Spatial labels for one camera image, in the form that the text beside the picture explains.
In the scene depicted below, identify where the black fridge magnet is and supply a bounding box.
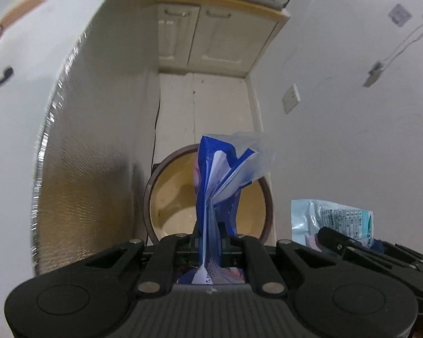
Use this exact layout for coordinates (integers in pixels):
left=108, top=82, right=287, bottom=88
left=0, top=66, right=14, bottom=88

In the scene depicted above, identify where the brown rimmed beige trash bin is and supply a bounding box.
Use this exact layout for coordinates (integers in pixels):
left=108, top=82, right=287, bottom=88
left=143, top=144, right=274, bottom=247

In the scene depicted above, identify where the white wall socket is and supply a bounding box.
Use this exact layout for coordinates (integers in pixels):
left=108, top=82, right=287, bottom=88
left=281, top=83, right=301, bottom=115

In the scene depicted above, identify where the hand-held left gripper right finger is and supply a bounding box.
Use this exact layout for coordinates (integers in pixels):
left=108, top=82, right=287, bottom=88
left=219, top=223, right=339, bottom=295

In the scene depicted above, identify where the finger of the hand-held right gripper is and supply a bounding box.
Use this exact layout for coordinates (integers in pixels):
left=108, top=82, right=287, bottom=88
left=318, top=226, right=423, bottom=269
left=340, top=248, right=415, bottom=277

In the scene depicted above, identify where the light blue snack packet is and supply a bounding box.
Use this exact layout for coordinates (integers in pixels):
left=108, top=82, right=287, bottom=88
left=291, top=199, right=375, bottom=252

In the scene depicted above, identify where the blue white plastic wrapper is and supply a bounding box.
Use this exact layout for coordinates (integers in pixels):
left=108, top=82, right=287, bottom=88
left=176, top=132, right=277, bottom=286

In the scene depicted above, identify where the white wall charger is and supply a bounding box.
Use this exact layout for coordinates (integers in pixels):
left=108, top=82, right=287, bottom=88
left=362, top=61, right=385, bottom=88

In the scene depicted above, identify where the cream wooden cabinet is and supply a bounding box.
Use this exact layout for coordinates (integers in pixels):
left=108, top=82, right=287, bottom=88
left=157, top=0, right=290, bottom=79

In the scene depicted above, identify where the white charger cable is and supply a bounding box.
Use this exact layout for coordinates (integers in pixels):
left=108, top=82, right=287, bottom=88
left=382, top=5, right=423, bottom=65

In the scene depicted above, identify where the silver refrigerator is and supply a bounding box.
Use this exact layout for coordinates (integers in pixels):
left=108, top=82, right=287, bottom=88
left=0, top=0, right=162, bottom=278

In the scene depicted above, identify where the thin black cable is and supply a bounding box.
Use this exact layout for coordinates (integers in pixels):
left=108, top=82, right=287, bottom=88
left=150, top=90, right=162, bottom=170

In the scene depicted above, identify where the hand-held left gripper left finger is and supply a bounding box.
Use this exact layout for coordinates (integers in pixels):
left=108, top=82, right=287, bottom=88
left=81, top=223, right=202, bottom=295

